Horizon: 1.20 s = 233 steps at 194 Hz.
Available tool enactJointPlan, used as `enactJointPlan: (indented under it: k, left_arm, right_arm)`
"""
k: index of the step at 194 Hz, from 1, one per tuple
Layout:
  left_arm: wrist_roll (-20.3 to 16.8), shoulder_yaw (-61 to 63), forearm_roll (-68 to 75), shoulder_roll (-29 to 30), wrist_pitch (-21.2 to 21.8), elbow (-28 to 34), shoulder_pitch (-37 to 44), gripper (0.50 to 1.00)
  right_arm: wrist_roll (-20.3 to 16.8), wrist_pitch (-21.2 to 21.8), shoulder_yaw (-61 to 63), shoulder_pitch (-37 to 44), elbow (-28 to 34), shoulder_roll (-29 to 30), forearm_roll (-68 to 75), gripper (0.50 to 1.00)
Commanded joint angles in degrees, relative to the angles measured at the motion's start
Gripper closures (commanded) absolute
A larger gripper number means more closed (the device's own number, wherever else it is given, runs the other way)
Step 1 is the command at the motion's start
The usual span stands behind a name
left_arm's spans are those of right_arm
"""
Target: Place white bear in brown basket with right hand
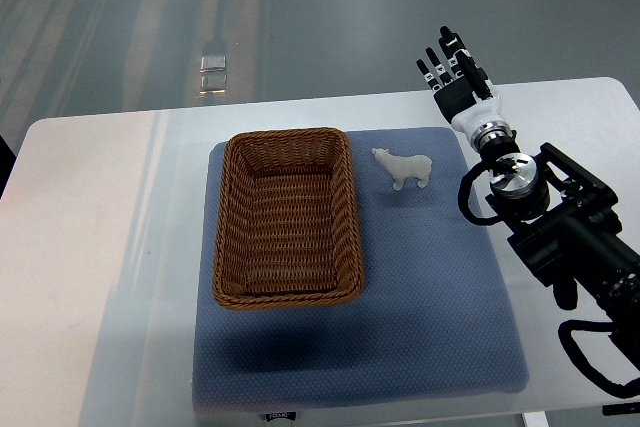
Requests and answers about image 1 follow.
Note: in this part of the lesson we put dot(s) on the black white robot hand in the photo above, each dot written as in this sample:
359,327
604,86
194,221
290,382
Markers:
461,89

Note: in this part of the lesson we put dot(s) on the white toy bear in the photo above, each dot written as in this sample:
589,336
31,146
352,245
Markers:
402,168

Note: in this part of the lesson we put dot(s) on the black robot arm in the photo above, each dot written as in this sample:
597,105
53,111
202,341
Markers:
563,226

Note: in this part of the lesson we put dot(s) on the brown wicker basket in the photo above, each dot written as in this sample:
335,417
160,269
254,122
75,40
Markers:
288,233

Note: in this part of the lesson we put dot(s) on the blue fabric mat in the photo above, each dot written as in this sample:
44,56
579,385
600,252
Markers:
434,318

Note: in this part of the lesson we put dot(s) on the metal floor socket plate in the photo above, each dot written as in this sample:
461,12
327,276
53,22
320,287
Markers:
213,74

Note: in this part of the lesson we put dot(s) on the black table control panel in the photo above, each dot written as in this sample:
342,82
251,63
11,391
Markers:
621,409

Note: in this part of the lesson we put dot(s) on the black table label plate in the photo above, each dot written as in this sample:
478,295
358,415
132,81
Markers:
287,416

